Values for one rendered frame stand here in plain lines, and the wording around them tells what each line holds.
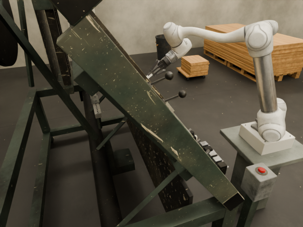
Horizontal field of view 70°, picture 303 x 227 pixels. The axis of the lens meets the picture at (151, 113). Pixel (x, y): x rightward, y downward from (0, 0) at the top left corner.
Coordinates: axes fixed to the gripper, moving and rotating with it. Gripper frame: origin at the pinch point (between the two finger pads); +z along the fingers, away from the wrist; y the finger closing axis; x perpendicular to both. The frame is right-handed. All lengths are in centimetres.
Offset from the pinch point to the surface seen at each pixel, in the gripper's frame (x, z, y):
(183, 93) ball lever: 74, -7, 20
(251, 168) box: 85, -12, -45
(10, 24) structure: -2, 44, 83
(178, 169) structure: 86, 18, -4
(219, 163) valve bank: 61, 0, -57
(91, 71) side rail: 95, 12, 61
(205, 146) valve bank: 40, 0, -59
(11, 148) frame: -5, 119, 26
